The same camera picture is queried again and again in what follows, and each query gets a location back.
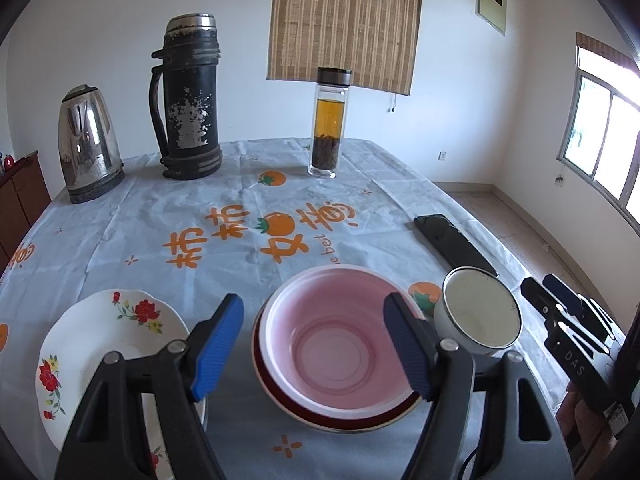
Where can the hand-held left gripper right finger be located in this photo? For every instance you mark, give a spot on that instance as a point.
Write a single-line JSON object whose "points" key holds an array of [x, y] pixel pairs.
{"points": [[407, 345]]}

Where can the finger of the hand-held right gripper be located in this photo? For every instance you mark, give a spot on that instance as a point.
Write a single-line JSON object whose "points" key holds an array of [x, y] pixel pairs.
{"points": [[562, 290], [537, 297]]}

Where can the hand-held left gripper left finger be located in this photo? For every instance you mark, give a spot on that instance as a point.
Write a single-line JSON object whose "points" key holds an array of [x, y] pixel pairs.
{"points": [[220, 345]]}

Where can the white enamel mug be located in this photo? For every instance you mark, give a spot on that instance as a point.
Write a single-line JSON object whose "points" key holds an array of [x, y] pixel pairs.
{"points": [[482, 310]]}

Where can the pink plastic bowl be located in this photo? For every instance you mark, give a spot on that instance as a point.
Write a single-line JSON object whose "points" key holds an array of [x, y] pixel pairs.
{"points": [[340, 330]]}

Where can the dark red bowl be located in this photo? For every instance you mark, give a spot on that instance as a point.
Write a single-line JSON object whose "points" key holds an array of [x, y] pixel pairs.
{"points": [[345, 417]]}

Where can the white plate with red flowers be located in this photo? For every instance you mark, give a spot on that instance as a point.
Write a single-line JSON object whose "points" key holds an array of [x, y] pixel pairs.
{"points": [[95, 340]]}

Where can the person's right hand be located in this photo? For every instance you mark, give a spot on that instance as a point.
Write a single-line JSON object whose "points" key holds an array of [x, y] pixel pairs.
{"points": [[587, 430]]}

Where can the black smartphone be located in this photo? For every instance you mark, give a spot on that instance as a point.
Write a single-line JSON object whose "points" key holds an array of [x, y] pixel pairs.
{"points": [[452, 242]]}

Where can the window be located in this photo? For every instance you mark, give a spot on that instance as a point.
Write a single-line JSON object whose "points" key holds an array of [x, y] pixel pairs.
{"points": [[605, 135]]}

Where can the glass tea bottle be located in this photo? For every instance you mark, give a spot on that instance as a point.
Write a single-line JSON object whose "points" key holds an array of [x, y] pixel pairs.
{"points": [[327, 125]]}

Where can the stainless steel electric kettle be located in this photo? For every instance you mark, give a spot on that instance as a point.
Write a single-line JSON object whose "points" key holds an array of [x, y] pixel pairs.
{"points": [[87, 150]]}

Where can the bamboo blind over side window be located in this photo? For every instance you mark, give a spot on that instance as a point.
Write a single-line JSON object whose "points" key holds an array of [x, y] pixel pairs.
{"points": [[605, 52]]}

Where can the worn black thermos flask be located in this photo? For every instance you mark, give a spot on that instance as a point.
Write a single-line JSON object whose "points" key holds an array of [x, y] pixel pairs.
{"points": [[192, 100]]}

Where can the brown wooden cabinet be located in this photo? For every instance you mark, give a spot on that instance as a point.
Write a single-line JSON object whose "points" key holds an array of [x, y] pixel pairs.
{"points": [[20, 200]]}

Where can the small red ornament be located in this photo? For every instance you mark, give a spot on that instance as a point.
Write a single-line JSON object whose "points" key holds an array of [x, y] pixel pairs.
{"points": [[7, 162]]}

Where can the dark wall plug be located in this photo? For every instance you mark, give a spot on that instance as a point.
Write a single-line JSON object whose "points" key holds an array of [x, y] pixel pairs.
{"points": [[560, 178]]}

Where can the wall electrical panel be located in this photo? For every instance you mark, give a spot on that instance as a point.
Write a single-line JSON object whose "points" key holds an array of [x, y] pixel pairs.
{"points": [[491, 2]]}

